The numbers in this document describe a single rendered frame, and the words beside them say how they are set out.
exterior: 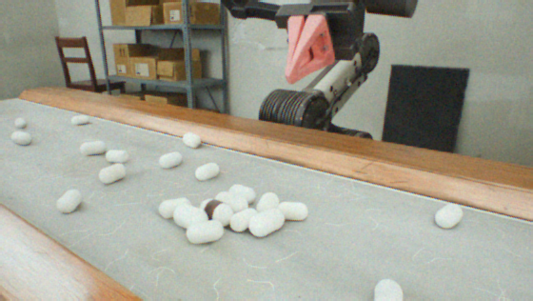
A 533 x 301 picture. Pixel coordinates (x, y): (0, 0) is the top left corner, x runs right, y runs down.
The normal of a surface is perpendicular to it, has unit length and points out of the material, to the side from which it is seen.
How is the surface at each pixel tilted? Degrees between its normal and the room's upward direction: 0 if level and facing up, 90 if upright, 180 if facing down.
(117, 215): 0
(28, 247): 0
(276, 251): 0
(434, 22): 90
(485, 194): 45
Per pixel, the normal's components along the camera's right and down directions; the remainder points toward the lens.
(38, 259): 0.00, -0.95
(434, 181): -0.40, -0.48
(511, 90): -0.55, 0.26
